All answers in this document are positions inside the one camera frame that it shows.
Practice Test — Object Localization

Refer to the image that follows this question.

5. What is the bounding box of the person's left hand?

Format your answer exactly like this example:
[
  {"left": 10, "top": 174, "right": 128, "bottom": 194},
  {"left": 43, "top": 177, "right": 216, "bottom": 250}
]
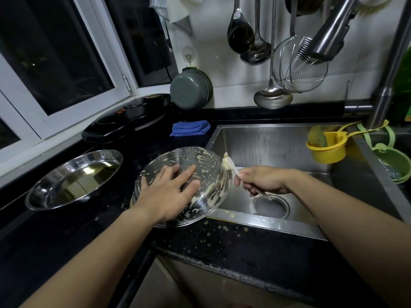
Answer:
[{"left": 134, "top": 164, "right": 201, "bottom": 224}]

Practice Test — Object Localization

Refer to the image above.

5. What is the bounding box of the person's right hand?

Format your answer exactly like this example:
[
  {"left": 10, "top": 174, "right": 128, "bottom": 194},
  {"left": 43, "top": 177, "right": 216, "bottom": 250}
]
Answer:
[{"left": 234, "top": 166, "right": 301, "bottom": 195}]

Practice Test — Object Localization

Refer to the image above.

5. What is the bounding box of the soapy steel plate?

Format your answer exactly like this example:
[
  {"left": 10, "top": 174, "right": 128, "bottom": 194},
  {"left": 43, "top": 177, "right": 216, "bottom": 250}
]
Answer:
[{"left": 130, "top": 146, "right": 233, "bottom": 229}]

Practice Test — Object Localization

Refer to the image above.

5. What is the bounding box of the white scrub brush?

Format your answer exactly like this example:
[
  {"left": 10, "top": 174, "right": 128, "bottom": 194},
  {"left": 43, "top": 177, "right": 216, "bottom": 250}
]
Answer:
[{"left": 222, "top": 153, "right": 268, "bottom": 200}]

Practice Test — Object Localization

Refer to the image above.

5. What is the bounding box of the person's left forearm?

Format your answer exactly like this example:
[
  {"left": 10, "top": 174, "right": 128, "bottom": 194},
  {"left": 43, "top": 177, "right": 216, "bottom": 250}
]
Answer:
[{"left": 19, "top": 202, "right": 161, "bottom": 308}]

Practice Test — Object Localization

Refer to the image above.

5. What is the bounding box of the person's right forearm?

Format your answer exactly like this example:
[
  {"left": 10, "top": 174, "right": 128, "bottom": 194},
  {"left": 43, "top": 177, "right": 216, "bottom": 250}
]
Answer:
[{"left": 289, "top": 170, "right": 411, "bottom": 308}]

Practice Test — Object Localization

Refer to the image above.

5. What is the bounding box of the sink drain strainer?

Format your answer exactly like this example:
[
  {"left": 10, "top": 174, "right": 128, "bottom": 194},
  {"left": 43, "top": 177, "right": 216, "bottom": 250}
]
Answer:
[{"left": 253, "top": 194, "right": 290, "bottom": 220}]

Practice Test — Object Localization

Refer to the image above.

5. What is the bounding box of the stainless steel sink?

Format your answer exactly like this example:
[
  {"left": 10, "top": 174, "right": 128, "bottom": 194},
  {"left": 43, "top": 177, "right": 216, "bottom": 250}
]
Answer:
[{"left": 205, "top": 124, "right": 411, "bottom": 241}]

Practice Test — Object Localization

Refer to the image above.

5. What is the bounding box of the blue folded cloth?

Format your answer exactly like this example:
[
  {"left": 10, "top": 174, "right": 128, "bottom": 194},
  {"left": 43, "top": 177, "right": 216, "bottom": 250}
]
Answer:
[{"left": 170, "top": 120, "right": 211, "bottom": 138}]

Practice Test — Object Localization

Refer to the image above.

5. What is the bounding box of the clean steel plate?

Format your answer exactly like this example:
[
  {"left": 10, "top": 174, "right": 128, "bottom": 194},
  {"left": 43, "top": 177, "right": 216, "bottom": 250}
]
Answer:
[{"left": 25, "top": 149, "right": 124, "bottom": 211}]

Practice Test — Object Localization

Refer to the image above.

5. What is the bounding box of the black electric griddle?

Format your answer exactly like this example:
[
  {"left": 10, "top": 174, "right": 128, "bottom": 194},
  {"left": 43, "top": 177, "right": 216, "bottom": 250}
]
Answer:
[{"left": 81, "top": 93, "right": 172, "bottom": 144}]

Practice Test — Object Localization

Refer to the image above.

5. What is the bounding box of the grey-green pot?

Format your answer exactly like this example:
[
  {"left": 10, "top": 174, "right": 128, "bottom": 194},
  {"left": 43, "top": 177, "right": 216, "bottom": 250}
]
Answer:
[{"left": 170, "top": 67, "right": 214, "bottom": 111}]

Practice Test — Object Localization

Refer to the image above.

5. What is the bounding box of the green sponge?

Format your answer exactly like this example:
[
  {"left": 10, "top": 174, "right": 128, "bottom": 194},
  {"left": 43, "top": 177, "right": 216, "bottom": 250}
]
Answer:
[{"left": 308, "top": 126, "right": 328, "bottom": 148}]

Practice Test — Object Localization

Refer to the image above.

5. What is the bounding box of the large steel ladle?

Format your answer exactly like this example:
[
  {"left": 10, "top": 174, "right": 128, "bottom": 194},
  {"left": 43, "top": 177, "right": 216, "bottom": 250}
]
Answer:
[{"left": 254, "top": 0, "right": 294, "bottom": 110}]

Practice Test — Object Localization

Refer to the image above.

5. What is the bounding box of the yellow plastic strainer cup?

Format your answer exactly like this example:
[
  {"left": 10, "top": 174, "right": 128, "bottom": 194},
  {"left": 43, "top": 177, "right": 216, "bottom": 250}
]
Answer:
[{"left": 306, "top": 120, "right": 389, "bottom": 164}]

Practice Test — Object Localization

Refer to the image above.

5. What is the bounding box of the small steel ladle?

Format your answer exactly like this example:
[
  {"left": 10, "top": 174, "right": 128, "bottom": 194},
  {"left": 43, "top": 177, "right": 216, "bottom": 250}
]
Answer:
[{"left": 240, "top": 0, "right": 272, "bottom": 66}]

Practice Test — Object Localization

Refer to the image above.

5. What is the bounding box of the dark steel ladle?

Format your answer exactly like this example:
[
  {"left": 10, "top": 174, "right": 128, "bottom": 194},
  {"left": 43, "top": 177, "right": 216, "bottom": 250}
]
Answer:
[{"left": 227, "top": 0, "right": 255, "bottom": 55}]

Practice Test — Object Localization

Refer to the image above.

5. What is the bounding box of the green plastic basket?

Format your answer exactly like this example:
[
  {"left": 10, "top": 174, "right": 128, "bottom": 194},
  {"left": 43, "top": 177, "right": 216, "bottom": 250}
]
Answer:
[{"left": 357, "top": 123, "right": 411, "bottom": 185}]

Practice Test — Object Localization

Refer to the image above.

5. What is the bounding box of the white hanging cloth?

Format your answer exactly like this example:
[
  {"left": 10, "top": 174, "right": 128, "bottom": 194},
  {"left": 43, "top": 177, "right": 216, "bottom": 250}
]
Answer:
[{"left": 149, "top": 0, "right": 193, "bottom": 37}]

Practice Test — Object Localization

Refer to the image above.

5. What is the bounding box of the steel faucet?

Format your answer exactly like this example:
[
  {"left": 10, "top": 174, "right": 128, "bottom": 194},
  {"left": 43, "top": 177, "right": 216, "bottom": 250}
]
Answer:
[{"left": 309, "top": 0, "right": 411, "bottom": 129}]

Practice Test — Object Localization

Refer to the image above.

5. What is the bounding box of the clear wall hook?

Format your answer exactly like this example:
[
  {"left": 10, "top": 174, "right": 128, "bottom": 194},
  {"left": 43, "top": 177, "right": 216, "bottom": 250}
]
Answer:
[{"left": 182, "top": 45, "right": 196, "bottom": 67}]

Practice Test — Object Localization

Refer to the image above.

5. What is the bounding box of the black cable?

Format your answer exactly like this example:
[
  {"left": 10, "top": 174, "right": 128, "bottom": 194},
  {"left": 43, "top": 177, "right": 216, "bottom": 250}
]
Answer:
[{"left": 153, "top": 16, "right": 174, "bottom": 82}]

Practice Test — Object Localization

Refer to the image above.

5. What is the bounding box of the wire skimmer strainer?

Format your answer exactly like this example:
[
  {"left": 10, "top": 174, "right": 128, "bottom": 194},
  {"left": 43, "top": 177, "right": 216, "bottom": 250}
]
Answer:
[{"left": 272, "top": 0, "right": 329, "bottom": 93}]

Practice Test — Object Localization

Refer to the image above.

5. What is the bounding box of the white window frame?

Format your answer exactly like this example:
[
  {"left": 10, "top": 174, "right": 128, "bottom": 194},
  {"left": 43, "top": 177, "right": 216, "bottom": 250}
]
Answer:
[{"left": 0, "top": 0, "right": 171, "bottom": 190}]

